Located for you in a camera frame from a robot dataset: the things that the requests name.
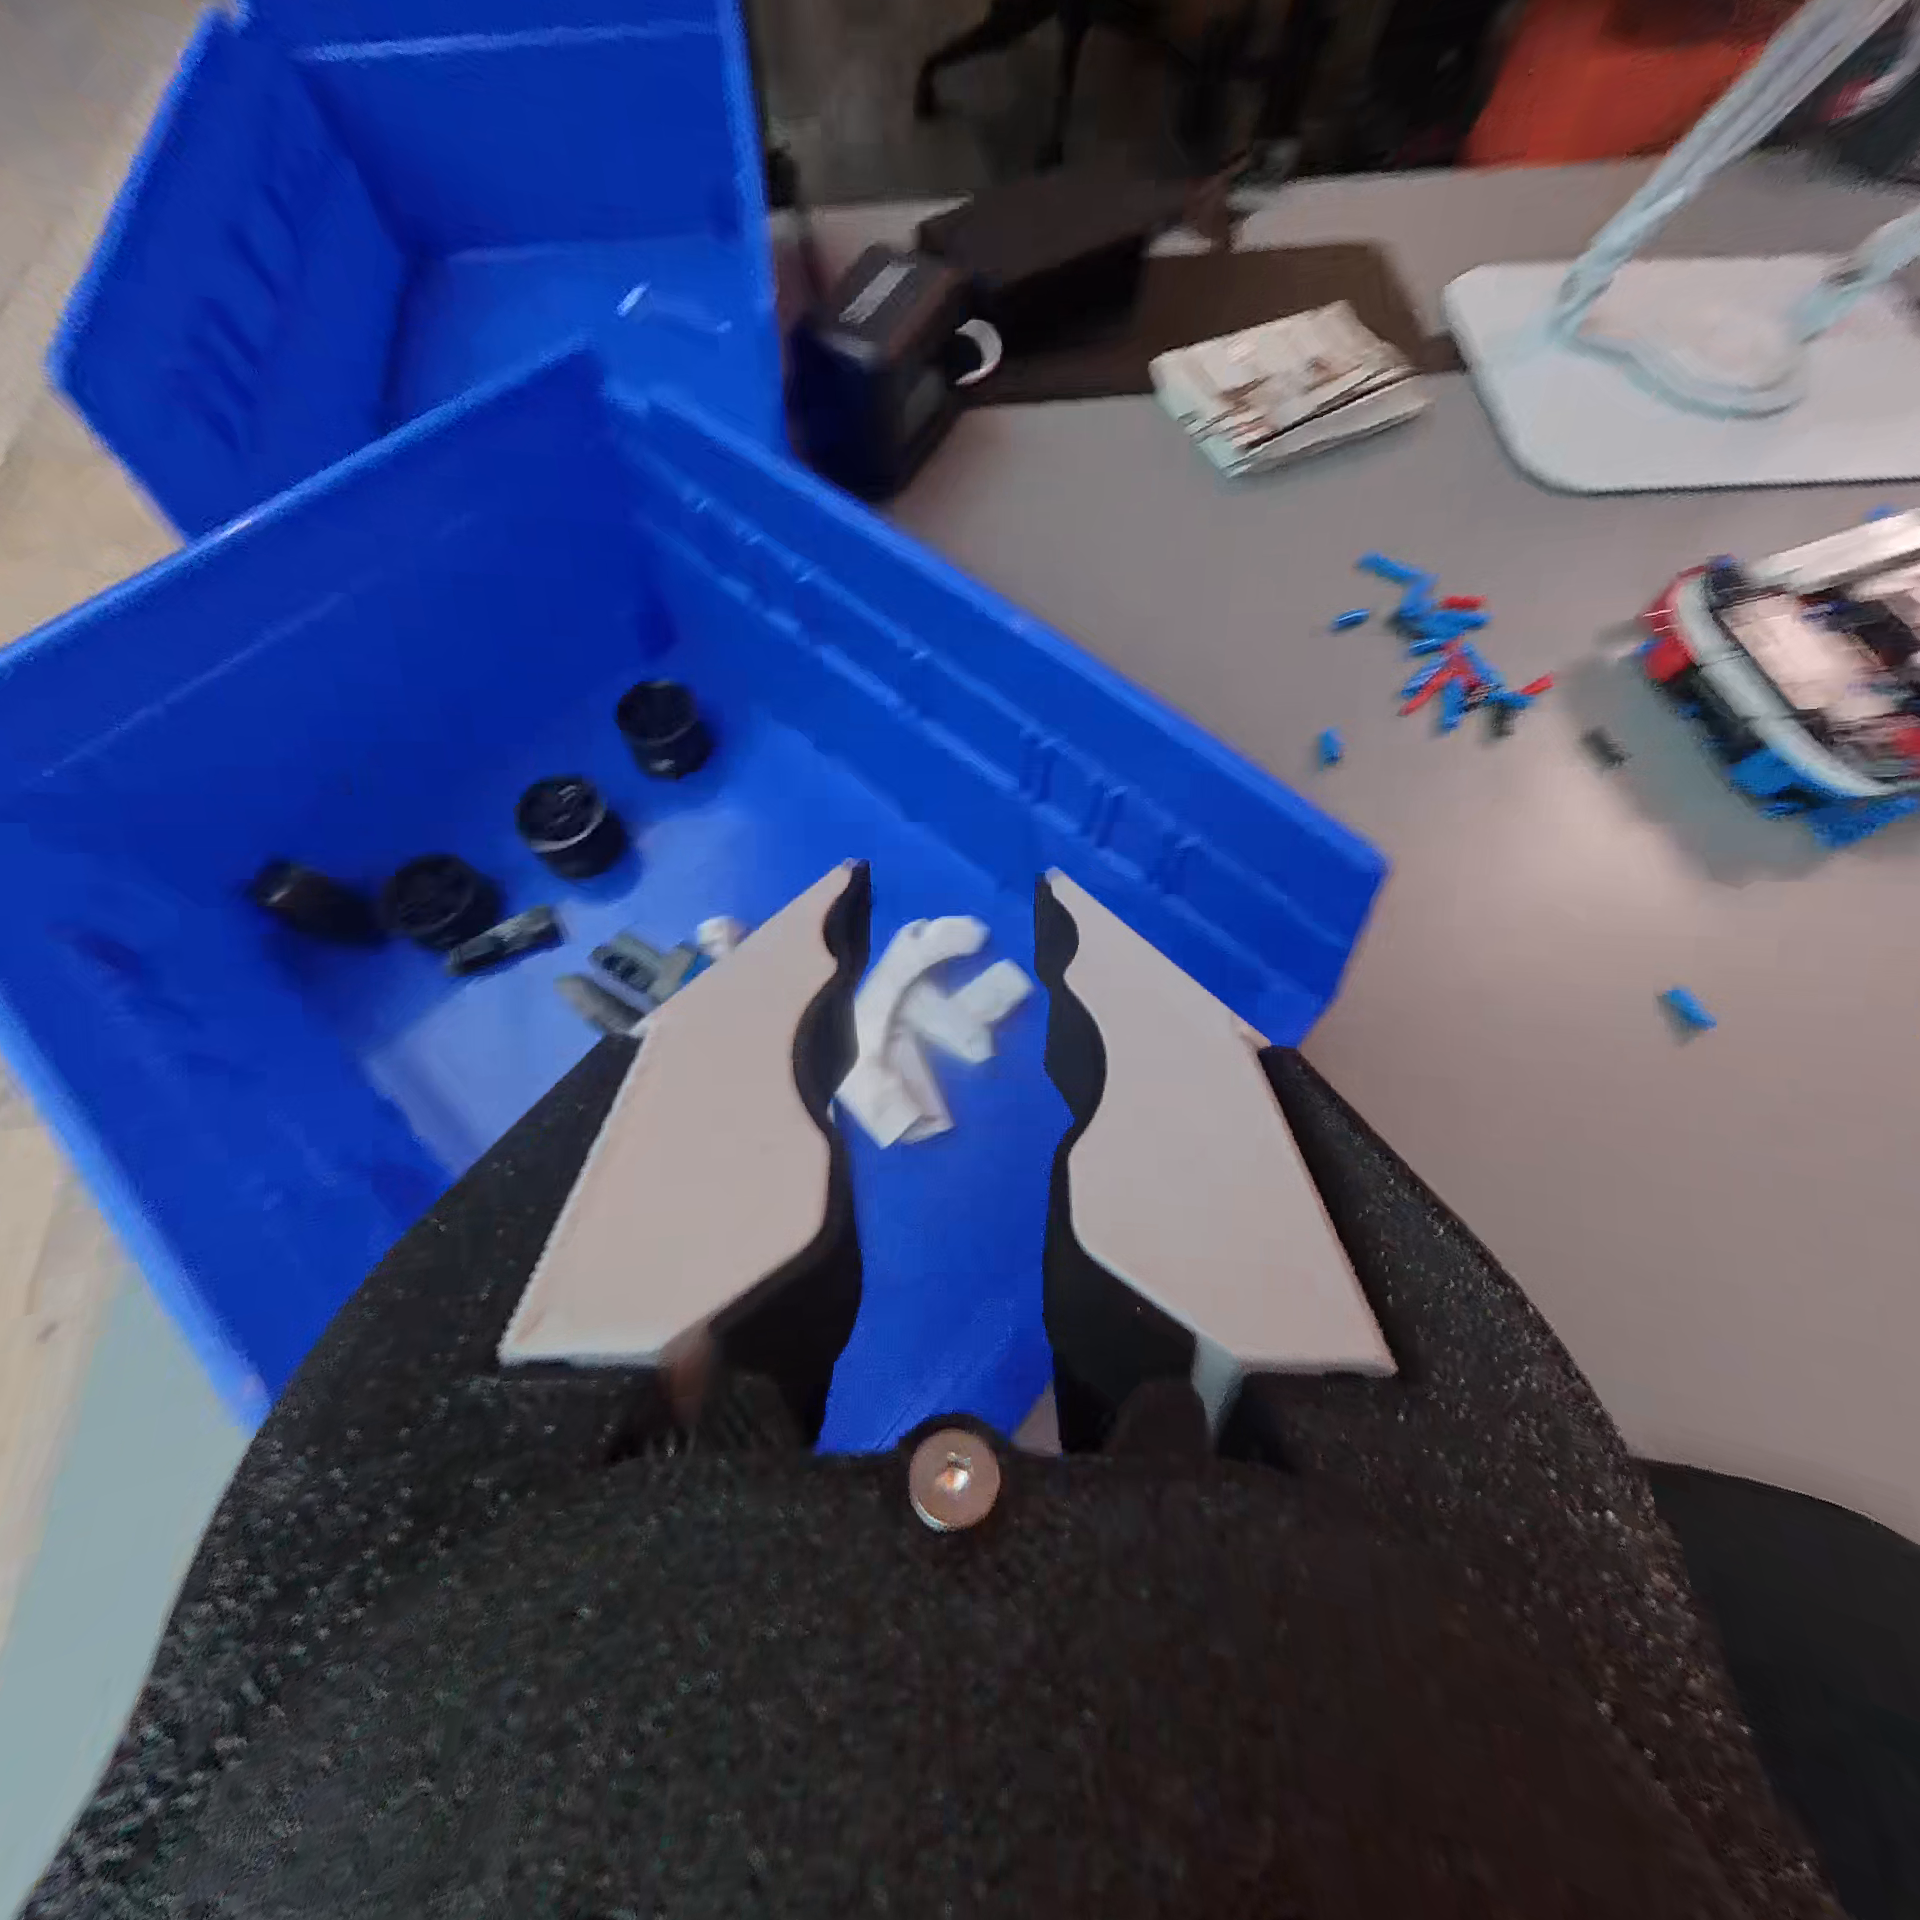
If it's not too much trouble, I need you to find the long black brick piece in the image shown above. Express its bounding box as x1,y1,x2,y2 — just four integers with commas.
449,906,566,977

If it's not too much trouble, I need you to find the white brick toy car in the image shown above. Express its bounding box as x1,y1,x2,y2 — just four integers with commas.
1611,507,1920,849

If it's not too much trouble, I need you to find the black toy wheel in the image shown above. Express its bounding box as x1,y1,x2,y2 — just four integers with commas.
616,679,714,781
246,858,384,946
514,775,634,882
378,853,505,954

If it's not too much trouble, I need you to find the black box-shaped device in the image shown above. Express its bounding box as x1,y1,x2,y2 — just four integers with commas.
786,247,1000,500

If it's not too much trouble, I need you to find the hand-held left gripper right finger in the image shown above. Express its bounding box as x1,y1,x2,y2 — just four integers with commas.
1032,865,1401,1455

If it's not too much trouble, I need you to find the dark cloth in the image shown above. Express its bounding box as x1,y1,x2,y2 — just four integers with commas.
1642,1463,1920,1920

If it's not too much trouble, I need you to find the grey desk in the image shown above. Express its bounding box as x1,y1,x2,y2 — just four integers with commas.
0,152,1920,1667

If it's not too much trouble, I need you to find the white arch brick piece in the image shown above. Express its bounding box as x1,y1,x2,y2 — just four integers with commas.
853,914,993,1105

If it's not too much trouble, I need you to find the empty blue plastic bin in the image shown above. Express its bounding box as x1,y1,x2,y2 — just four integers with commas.
46,0,788,540

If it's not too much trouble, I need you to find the blue plastic bin with parts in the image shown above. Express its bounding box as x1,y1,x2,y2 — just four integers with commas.
0,347,1390,1434

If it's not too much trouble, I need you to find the black desk mat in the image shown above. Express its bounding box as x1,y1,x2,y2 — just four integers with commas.
960,241,1465,408

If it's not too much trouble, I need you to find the folded instruction booklet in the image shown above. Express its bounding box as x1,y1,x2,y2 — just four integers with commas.
1148,300,1434,481

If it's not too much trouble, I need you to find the white monitor stand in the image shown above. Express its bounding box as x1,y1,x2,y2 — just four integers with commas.
1442,0,1920,496

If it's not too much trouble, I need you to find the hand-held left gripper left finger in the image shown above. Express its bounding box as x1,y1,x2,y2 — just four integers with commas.
498,860,875,1449

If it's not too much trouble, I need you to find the pale lilac panel piece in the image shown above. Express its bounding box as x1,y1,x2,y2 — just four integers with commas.
557,919,750,1040

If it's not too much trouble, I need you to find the orange cloth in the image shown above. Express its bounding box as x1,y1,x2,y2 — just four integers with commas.
1464,0,1818,168

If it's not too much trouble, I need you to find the black rectangular case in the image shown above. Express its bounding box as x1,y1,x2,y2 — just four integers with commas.
918,168,1249,324

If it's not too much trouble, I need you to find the pile of small connector pins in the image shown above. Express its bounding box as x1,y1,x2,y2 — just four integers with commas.
1333,556,1554,737

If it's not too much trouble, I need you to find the white short brick piece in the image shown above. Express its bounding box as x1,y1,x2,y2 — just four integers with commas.
829,1050,953,1151
938,961,1037,1068

